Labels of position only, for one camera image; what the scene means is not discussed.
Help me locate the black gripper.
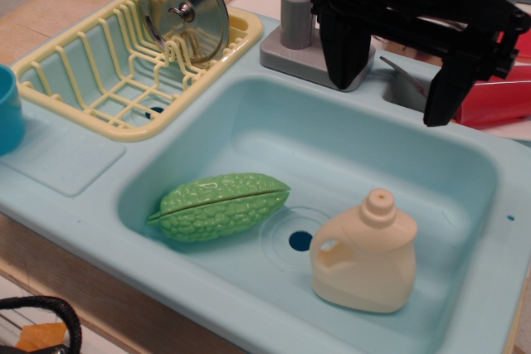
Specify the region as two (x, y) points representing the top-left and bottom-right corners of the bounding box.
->
(317, 0), (530, 127)

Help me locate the cream detergent bottle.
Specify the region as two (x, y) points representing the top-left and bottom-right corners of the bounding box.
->
(309, 188), (418, 313)

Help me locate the yellow plastic drying rack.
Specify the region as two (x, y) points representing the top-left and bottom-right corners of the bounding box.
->
(12, 0), (263, 142)

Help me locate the light blue toy sink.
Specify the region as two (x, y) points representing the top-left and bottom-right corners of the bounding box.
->
(0, 5), (531, 354)

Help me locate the grey toy faucet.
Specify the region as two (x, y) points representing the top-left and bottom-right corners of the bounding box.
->
(260, 0), (377, 93)

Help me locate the red plastic container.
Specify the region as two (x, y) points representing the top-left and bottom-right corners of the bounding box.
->
(454, 32), (530, 128)

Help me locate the silver metal pot lid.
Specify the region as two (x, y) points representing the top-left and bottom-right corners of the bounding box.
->
(138, 0), (230, 64)

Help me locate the green bitter melon toy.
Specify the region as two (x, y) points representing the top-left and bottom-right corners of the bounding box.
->
(148, 172), (290, 243)

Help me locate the blue plastic cup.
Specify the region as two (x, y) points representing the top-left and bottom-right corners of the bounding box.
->
(0, 65), (26, 156)

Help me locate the orange paper piece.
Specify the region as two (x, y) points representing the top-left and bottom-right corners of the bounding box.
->
(15, 322), (67, 352)

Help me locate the black braided cable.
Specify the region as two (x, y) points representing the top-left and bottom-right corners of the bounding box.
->
(0, 295), (83, 354)

